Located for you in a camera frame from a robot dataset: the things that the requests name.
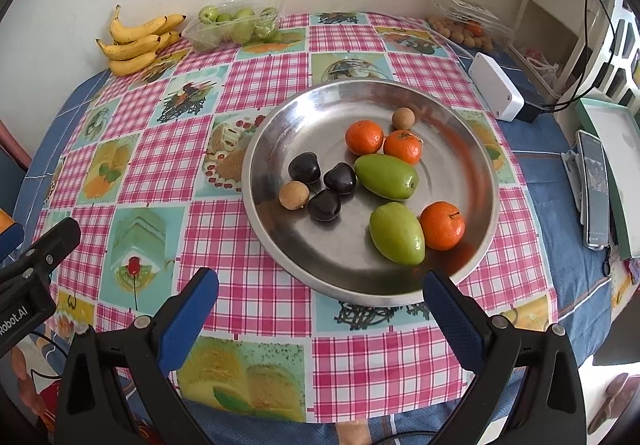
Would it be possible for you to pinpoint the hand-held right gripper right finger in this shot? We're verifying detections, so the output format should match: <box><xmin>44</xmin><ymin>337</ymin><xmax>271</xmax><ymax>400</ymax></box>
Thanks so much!
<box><xmin>422</xmin><ymin>270</ymin><xmax>587</xmax><ymax>445</ymax></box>

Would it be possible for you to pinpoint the white lattice shelf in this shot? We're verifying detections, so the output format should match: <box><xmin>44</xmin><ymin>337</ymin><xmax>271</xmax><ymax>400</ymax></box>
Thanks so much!
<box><xmin>555</xmin><ymin>0</ymin><xmax>640</xmax><ymax>116</ymax></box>

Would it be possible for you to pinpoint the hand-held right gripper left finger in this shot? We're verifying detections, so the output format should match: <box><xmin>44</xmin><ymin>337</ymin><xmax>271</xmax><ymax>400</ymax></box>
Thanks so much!
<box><xmin>52</xmin><ymin>267</ymin><xmax>221</xmax><ymax>445</ymax></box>

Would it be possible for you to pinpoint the red printed cloth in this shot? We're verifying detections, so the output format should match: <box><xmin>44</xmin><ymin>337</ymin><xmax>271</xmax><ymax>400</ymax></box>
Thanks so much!
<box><xmin>10</xmin><ymin>340</ymin><xmax>66</xmax><ymax>445</ymax></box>

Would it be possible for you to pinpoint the pink checkered tablecloth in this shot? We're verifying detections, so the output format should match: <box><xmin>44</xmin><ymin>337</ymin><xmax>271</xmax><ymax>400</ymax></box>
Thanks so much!
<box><xmin>42</xmin><ymin>12</ymin><xmax>553</xmax><ymax>425</ymax></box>

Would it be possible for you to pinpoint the white plastic bag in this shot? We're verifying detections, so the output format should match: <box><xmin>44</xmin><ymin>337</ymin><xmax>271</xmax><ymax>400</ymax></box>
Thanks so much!
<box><xmin>522</xmin><ymin>48</ymin><xmax>558</xmax><ymax>86</ymax></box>

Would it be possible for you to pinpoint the white plastic box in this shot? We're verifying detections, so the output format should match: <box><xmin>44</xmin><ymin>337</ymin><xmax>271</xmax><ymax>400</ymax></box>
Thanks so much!
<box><xmin>467</xmin><ymin>52</ymin><xmax>525</xmax><ymax>122</ymax></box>

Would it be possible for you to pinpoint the orange mandarin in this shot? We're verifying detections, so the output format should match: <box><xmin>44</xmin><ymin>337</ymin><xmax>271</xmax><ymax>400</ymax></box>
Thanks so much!
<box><xmin>345</xmin><ymin>120</ymin><xmax>385</xmax><ymax>156</ymax></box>
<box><xmin>383</xmin><ymin>129</ymin><xmax>423</xmax><ymax>166</ymax></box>
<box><xmin>419</xmin><ymin>201</ymin><xmax>466</xmax><ymax>252</ymax></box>

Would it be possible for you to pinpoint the white phone stand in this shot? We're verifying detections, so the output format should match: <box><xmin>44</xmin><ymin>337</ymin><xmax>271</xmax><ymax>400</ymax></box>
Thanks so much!
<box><xmin>560</xmin><ymin>150</ymin><xmax>588</xmax><ymax>226</ymax></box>

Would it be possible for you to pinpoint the round brown longan fruit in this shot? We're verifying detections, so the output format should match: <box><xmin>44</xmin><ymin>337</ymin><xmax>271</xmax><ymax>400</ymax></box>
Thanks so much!
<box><xmin>279</xmin><ymin>181</ymin><xmax>307</xmax><ymax>211</ymax></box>
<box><xmin>391</xmin><ymin>107</ymin><xmax>416</xmax><ymax>131</ymax></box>

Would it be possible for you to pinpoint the large green jujube fruit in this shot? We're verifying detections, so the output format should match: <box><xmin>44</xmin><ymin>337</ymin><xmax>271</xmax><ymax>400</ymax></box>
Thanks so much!
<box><xmin>354</xmin><ymin>154</ymin><xmax>420</xmax><ymax>200</ymax></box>
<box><xmin>369</xmin><ymin>202</ymin><xmax>426</xmax><ymax>267</ymax></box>

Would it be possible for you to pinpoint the white stool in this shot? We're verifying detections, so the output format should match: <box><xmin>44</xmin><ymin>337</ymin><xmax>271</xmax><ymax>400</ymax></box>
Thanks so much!
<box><xmin>510</xmin><ymin>0</ymin><xmax>616</xmax><ymax>91</ymax></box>

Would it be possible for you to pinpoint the clear plastic longan container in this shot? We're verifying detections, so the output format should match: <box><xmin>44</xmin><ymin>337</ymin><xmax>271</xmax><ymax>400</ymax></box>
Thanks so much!
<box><xmin>425</xmin><ymin>0</ymin><xmax>516</xmax><ymax>51</ymax></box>

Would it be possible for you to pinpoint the black power adapter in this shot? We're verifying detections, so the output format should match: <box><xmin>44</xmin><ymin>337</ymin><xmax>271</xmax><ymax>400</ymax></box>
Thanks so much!
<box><xmin>517</xmin><ymin>98</ymin><xmax>543</xmax><ymax>123</ymax></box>

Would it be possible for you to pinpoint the dark red cherry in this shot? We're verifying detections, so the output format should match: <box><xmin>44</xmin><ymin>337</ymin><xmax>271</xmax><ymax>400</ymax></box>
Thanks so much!
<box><xmin>287</xmin><ymin>152</ymin><xmax>322</xmax><ymax>184</ymax></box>
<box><xmin>323</xmin><ymin>162</ymin><xmax>358</xmax><ymax>195</ymax></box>
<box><xmin>307</xmin><ymin>189</ymin><xmax>343</xmax><ymax>223</ymax></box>

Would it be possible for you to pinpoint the green shallow box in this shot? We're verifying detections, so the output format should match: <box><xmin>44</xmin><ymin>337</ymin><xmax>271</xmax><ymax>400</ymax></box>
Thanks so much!
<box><xmin>574</xmin><ymin>98</ymin><xmax>640</xmax><ymax>260</ymax></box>

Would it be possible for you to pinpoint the smartphone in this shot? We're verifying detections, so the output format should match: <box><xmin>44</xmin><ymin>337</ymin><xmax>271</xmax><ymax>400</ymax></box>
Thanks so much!
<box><xmin>575</xmin><ymin>129</ymin><xmax>611</xmax><ymax>248</ymax></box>

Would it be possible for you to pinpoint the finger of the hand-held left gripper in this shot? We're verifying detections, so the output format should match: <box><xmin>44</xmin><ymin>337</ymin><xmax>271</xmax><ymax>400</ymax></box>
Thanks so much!
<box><xmin>0</xmin><ymin>208</ymin><xmax>25</xmax><ymax>262</ymax></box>
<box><xmin>0</xmin><ymin>218</ymin><xmax>82</xmax><ymax>298</ymax></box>

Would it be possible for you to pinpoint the black cable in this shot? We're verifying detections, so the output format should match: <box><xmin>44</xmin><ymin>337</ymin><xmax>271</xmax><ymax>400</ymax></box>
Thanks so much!
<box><xmin>370</xmin><ymin>429</ymin><xmax>443</xmax><ymax>445</ymax></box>

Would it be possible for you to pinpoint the pile of brown longans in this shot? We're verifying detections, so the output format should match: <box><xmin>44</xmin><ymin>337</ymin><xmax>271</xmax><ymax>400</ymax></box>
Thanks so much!
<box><xmin>430</xmin><ymin>15</ymin><xmax>493</xmax><ymax>50</ymax></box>

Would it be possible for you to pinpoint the clear plastic jujube container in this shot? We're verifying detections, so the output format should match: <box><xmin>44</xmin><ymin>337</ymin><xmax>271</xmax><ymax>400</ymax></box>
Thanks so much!
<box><xmin>181</xmin><ymin>0</ymin><xmax>285</xmax><ymax>51</ymax></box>

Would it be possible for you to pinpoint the brown slipper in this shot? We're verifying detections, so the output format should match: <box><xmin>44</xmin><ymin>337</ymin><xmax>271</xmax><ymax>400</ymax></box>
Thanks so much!
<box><xmin>587</xmin><ymin>372</ymin><xmax>640</xmax><ymax>436</ymax></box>

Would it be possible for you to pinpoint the pile of green jujubes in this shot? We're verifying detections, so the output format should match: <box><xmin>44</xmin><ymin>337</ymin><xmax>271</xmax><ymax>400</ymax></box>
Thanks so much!
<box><xmin>192</xmin><ymin>5</ymin><xmax>281</xmax><ymax>46</ymax></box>

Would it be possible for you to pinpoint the round metal plate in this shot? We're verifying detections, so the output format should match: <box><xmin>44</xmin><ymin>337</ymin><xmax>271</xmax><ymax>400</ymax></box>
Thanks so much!
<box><xmin>241</xmin><ymin>80</ymin><xmax>501</xmax><ymax>306</ymax></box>

